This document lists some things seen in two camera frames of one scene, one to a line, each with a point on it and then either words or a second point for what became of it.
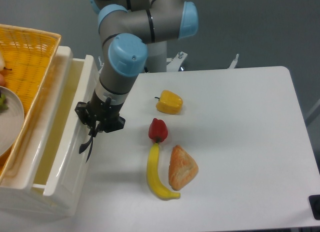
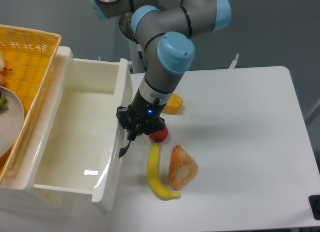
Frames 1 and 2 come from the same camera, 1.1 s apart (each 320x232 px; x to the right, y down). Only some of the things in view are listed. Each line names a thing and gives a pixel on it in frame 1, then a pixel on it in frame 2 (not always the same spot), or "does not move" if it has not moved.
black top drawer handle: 82,146 -> 123,150
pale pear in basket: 2,67 does not move
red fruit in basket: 2,80 does not move
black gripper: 107,114 -> 146,111
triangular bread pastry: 182,167 does not move
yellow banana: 153,177 does not move
